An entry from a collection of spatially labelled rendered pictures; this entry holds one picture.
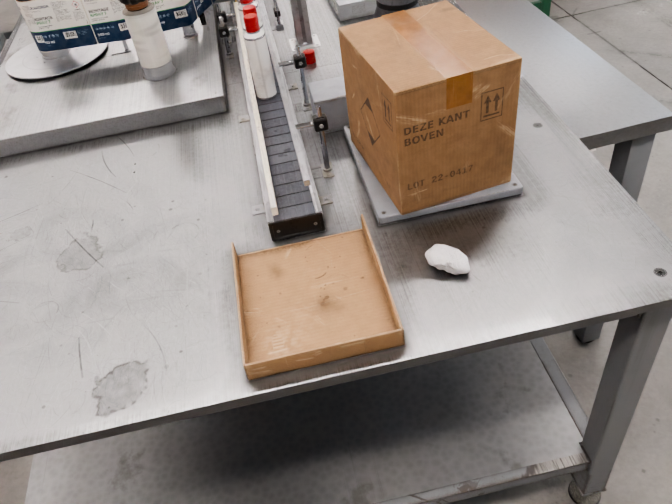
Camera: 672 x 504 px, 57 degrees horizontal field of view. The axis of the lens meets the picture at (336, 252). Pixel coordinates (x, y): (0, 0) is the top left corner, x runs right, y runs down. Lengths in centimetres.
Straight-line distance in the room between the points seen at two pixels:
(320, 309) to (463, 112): 43
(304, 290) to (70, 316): 44
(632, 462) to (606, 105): 95
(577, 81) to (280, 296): 96
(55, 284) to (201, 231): 30
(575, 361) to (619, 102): 84
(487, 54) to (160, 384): 79
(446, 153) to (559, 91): 54
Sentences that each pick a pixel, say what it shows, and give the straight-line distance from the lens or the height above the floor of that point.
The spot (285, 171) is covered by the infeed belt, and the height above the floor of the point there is 88.
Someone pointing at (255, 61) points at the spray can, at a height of 98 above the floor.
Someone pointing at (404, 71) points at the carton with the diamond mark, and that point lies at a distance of 113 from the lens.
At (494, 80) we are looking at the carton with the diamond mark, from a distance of 115.
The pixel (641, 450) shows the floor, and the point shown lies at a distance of 196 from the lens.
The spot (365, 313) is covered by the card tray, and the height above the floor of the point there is 83.
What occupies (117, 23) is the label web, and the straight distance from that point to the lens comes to 202.
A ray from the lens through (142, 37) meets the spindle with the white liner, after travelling 179.
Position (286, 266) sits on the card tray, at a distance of 118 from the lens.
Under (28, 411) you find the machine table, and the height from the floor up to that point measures 83.
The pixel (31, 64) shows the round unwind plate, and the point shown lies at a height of 89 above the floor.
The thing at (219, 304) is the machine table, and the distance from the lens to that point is 115.
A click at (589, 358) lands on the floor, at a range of 210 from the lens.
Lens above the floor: 164
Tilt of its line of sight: 43 degrees down
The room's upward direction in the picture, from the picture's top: 9 degrees counter-clockwise
